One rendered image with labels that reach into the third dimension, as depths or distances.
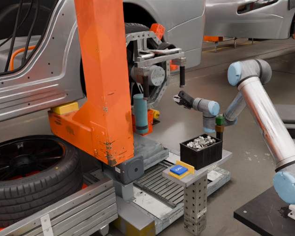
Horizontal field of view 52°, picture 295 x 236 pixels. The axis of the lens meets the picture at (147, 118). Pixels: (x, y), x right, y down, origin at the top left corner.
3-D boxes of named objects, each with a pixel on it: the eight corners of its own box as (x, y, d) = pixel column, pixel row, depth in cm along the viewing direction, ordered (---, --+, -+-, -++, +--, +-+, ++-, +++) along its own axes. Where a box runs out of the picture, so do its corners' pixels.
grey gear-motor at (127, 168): (111, 173, 234) (106, 131, 221) (148, 195, 205) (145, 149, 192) (92, 182, 222) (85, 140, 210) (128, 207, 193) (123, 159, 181)
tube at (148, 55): (140, 55, 201) (139, 38, 197) (161, 57, 188) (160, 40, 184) (120, 59, 190) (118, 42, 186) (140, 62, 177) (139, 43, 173)
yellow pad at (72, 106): (68, 105, 204) (67, 98, 202) (79, 109, 195) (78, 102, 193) (49, 110, 196) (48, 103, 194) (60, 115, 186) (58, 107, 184)
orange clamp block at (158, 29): (153, 39, 215) (158, 28, 216) (161, 40, 210) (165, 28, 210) (147, 34, 210) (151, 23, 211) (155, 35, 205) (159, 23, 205)
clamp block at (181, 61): (176, 63, 207) (176, 55, 206) (186, 64, 201) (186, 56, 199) (171, 64, 204) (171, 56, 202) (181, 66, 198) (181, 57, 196)
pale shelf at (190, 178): (209, 148, 190) (209, 143, 189) (232, 157, 179) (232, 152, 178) (161, 176, 164) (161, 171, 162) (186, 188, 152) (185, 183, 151)
